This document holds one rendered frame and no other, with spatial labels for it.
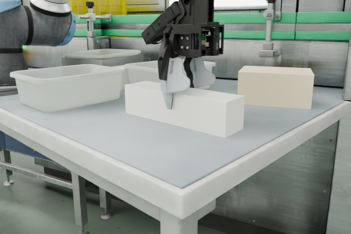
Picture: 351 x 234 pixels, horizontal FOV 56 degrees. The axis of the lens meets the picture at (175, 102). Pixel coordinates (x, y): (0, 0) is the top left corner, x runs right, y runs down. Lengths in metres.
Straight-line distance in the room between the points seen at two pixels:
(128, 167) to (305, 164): 0.99
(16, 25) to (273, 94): 0.70
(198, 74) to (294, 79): 0.23
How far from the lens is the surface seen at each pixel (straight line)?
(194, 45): 0.56
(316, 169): 1.35
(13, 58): 1.02
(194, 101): 0.56
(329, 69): 1.04
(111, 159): 0.47
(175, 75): 0.57
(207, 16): 0.55
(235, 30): 1.11
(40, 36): 1.05
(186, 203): 0.39
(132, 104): 0.67
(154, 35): 0.62
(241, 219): 1.53
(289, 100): 0.76
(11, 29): 1.02
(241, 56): 1.08
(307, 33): 1.06
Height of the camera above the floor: 0.93
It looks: 13 degrees down
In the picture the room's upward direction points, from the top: straight up
